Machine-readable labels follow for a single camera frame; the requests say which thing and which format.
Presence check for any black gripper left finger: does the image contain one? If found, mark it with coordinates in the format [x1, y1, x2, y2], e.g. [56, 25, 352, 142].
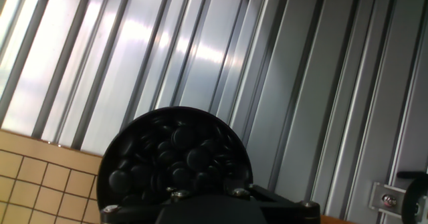
[165, 185, 197, 201]

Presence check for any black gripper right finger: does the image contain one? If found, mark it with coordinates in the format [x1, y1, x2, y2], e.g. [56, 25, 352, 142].
[223, 182, 255, 199]

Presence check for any tan go board mat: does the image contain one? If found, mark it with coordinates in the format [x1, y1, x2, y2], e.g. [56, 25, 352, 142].
[0, 129, 103, 224]

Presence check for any black bowl of go stones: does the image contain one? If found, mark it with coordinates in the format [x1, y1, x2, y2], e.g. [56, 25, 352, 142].
[96, 106, 254, 211]

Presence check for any silver corner bracket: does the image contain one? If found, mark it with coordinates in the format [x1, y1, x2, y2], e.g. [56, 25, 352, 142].
[368, 182, 407, 215]

